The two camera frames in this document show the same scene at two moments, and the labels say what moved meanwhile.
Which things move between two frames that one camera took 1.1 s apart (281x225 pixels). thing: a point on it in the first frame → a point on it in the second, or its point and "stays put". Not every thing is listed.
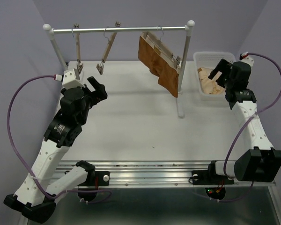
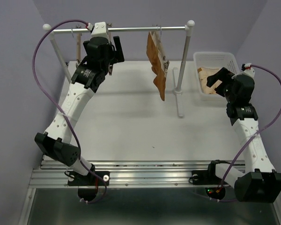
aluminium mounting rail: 157,174 stays put
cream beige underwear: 209,86 stays put
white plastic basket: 210,59 stays put
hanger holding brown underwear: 162,47 → 166,63
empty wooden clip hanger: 79,64 stays put
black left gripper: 100,93 → 118,54
